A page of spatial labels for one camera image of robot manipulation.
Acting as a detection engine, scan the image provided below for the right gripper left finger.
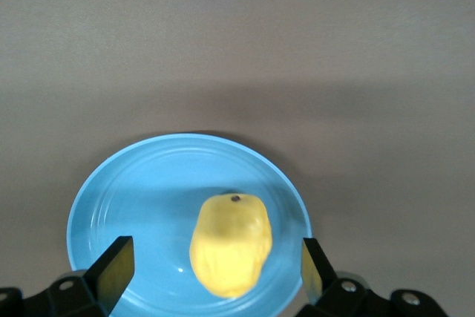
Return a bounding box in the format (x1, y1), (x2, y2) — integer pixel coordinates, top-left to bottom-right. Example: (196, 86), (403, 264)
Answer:
(0, 235), (135, 317)

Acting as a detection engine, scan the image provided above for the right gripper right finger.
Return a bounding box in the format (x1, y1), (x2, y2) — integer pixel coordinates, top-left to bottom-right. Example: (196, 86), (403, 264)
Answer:
(296, 237), (451, 317)

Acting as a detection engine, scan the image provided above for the yellow potato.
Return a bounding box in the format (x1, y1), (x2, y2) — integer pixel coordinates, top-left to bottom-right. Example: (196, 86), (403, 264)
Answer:
(189, 192), (274, 300)

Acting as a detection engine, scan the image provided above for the blue round plate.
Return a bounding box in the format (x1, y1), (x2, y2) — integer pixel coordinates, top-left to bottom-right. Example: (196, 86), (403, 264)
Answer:
(65, 132), (313, 317)

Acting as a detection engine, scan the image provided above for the brown table cover sheet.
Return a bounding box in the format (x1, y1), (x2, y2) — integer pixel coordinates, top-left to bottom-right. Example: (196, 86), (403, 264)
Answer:
(0, 0), (475, 317)

